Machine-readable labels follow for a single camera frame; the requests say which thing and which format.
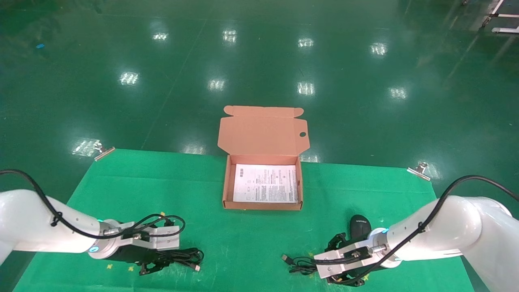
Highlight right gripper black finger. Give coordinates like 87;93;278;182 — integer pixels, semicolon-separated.
326;232;350;253
329;275;366;287

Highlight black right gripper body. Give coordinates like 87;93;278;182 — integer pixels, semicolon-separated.
352;261;386;279

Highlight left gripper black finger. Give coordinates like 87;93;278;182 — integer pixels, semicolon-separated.
139;262;171;276

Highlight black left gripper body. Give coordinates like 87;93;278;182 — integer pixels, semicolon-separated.
112;245;165;265

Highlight black computer mouse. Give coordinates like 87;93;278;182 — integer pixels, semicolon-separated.
350;215;372;240

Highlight black data cable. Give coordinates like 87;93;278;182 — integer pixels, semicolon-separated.
140;247;204;273

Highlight black mouse cable bundle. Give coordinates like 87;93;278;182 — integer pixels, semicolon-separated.
282;254;325;275

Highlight orange cardboard box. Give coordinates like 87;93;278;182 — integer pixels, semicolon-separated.
217;105;311;211

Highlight green table mat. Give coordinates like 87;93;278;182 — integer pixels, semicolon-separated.
12;149;475;292

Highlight white printed paper sheet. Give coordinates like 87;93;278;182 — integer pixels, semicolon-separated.
233;164;299;204

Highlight metal table clip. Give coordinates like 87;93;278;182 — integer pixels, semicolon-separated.
407;161;431;181
94;142;116;161

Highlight white metal rack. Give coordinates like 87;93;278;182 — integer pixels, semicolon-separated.
480;0;519;34

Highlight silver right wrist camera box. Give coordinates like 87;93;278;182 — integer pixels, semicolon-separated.
314;239;373;279

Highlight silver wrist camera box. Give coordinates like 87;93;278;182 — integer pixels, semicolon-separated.
121;221;180;251
314;239;373;279

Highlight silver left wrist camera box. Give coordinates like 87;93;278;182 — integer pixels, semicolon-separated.
121;221;180;251

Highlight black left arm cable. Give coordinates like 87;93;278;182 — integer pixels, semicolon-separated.
0;170;186;240

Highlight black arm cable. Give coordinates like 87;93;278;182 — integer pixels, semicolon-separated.
0;170;186;240
315;175;519;265

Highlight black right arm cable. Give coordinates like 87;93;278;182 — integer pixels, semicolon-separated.
315;175;519;265

